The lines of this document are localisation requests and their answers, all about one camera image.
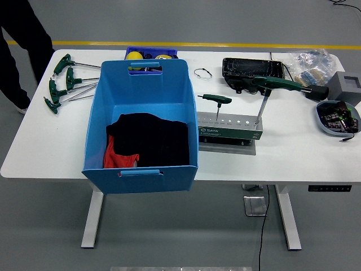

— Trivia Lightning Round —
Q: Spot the taped resistor strip bundle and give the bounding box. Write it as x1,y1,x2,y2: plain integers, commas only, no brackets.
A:
294,69,329,88

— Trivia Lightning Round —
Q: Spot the black looped floor cable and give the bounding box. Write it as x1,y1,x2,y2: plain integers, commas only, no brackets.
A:
329,0,361,14

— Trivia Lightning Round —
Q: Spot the white table leg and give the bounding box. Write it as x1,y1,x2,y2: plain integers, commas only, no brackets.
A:
275,185,302,251
81,189,104,249

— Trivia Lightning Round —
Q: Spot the yellow ball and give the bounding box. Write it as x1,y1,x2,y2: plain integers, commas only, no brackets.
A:
126,51,144,71

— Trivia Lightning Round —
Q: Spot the square metal floor plate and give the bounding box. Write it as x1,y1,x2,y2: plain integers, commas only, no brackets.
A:
243,195,268,217

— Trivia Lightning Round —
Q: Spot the black adapter cord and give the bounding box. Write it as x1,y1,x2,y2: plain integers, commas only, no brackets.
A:
270,51,307,93

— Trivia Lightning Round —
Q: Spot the dark electronic parts pile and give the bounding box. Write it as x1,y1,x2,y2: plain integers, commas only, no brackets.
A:
320,100,359,133

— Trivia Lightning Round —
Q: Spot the black cloth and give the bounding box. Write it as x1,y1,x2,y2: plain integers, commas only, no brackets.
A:
105,112,190,168

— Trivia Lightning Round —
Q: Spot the thin wire ring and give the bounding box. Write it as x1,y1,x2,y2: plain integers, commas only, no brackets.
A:
193,68,214,80

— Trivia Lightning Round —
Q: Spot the small dark blue bin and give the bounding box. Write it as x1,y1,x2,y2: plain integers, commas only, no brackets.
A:
124,46,179,76

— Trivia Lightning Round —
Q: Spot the black table control panel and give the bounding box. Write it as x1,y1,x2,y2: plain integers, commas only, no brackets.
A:
307,185,353,193

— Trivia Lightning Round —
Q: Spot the large green T-handle hex wrench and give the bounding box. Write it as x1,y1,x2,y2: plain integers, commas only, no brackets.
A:
252,75,312,127

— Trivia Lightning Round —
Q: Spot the grey foam block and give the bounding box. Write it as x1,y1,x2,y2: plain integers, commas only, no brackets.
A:
327,71,361,107

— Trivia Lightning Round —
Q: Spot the person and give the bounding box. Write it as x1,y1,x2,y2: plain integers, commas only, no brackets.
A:
0,0,56,115

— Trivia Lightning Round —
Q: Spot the black power adapter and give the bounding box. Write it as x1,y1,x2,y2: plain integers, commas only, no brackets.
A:
305,86,329,102

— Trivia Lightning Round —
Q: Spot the clear plastic bag of parts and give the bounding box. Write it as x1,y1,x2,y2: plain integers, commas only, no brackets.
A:
287,48,339,87

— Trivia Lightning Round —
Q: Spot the black rectangular tray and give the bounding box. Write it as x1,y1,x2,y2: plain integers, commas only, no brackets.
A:
222,57,285,94

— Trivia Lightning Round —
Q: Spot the green grey wrench holder rack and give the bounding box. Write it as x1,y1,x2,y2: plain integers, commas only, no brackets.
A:
196,111,264,156

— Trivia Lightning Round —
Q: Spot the light blue dish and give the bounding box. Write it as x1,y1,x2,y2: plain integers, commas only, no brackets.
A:
315,100,361,137

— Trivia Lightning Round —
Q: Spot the small green T-handle hex wrench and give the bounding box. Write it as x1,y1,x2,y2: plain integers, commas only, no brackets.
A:
197,94,232,121

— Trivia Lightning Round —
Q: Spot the orange cloth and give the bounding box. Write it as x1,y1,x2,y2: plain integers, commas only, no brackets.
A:
103,134,140,169

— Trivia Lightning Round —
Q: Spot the large blue plastic storage box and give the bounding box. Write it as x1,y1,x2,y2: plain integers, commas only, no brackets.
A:
81,59,200,195

